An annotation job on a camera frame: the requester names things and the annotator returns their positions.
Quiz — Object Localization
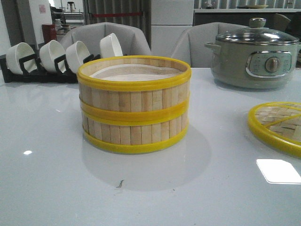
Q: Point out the white bowl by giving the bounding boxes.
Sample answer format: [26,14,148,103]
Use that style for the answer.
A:
[66,41,90,73]
[40,40,65,73]
[6,42,35,75]
[100,33,123,58]

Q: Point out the glass pot lid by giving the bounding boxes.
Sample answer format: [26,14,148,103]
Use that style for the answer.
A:
[216,17,300,45]

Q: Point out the red cylinder bin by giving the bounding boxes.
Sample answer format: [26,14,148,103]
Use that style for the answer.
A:
[42,24,57,44]

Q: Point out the grey chair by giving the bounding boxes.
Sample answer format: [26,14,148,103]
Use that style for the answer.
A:
[59,22,152,56]
[170,22,245,68]

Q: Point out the paper liner left tier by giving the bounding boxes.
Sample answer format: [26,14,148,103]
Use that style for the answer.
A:
[90,64,182,81]

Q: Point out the white cabinet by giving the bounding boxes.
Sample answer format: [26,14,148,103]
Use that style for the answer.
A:
[151,0,194,57]

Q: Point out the black bowl rack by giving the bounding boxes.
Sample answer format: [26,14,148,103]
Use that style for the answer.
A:
[0,54,127,83]

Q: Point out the bamboo steamer tier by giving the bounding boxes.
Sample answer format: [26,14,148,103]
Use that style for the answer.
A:
[82,111,189,154]
[77,56,191,121]

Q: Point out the white bowl far right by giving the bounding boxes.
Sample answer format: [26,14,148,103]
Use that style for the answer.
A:
[100,33,123,58]

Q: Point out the grey electric cooking pot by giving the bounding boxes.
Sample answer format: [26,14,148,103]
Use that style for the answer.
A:
[204,41,301,89]

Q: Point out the left grey chair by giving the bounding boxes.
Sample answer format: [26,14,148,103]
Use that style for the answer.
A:
[59,22,152,56]

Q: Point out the right grey chair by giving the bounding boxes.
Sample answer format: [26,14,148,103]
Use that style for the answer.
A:
[170,22,245,68]

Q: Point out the white bowl far left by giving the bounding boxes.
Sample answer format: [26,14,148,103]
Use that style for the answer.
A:
[6,42,35,75]

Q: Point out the woven bamboo steamer lid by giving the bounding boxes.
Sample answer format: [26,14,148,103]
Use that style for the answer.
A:
[247,102,301,158]

